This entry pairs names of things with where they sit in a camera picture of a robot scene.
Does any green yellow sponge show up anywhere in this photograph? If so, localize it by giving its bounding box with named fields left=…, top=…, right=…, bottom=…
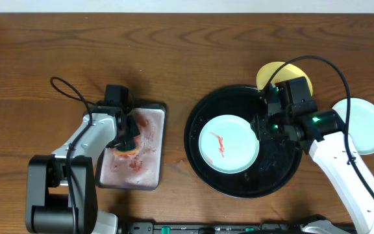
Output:
left=112, top=143, right=140, bottom=157

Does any yellow plate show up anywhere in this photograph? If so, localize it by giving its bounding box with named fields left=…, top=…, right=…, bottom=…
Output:
left=256, top=62, right=313, bottom=95

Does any light blue plate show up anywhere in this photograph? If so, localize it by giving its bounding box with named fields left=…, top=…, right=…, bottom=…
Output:
left=349, top=97, right=374, bottom=155
left=198, top=114, right=260, bottom=174

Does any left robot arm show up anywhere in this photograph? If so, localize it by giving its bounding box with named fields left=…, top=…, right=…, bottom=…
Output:
left=25, top=106, right=140, bottom=233

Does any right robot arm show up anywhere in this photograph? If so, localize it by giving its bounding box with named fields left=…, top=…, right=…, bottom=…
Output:
left=251, top=98, right=374, bottom=233

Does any round black serving tray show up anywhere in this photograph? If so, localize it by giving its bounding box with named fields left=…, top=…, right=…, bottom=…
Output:
left=184, top=85, right=302, bottom=198

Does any black rectangular soapy tray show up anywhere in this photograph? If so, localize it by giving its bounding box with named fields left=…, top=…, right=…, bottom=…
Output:
left=96, top=104, right=166, bottom=190

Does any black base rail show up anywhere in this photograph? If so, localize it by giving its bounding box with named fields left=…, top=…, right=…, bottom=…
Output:
left=117, top=222, right=307, bottom=234

